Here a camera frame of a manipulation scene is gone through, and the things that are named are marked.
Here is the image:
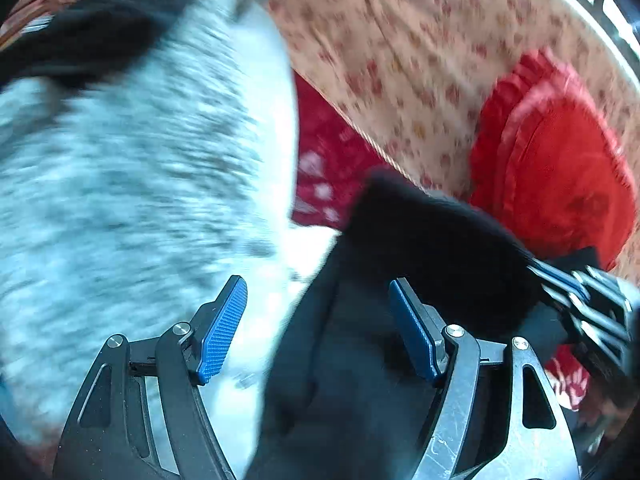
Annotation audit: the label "black knit pants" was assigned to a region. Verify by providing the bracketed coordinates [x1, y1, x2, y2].
[246, 172, 568, 479]

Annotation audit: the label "red heart ruffled pillow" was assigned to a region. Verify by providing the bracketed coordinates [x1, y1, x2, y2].
[469, 49, 638, 270]

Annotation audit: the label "grey fleece jacket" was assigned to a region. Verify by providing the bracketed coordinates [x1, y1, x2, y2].
[1, 0, 297, 445]

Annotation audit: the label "red white plush blanket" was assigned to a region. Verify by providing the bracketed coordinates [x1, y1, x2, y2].
[290, 74, 402, 281]

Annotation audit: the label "floral beige quilt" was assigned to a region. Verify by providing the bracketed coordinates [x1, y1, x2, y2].
[268, 0, 639, 281]

